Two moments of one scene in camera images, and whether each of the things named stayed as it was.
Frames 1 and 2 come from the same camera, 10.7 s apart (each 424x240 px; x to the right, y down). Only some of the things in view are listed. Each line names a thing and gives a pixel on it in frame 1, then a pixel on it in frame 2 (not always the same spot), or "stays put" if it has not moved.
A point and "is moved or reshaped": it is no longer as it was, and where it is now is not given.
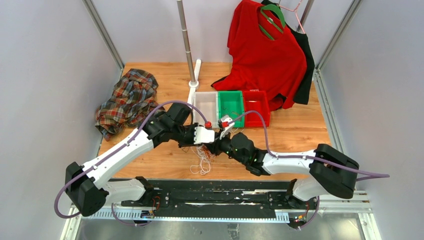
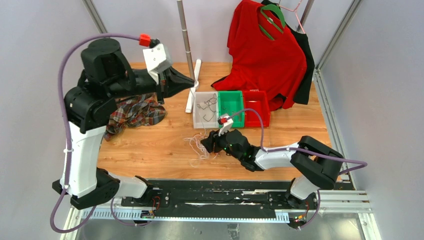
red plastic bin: x=256 y=101 stays put
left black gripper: x=191 y=142 → x=174 y=82
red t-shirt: x=276 y=68 stays put
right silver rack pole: x=305 y=13 stays put
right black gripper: x=215 y=147 stays put
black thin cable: x=184 y=150 → x=211 y=101
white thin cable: x=205 y=157 is moved or reshaped
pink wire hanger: x=295 y=10 stays put
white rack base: x=193 y=85 stays put
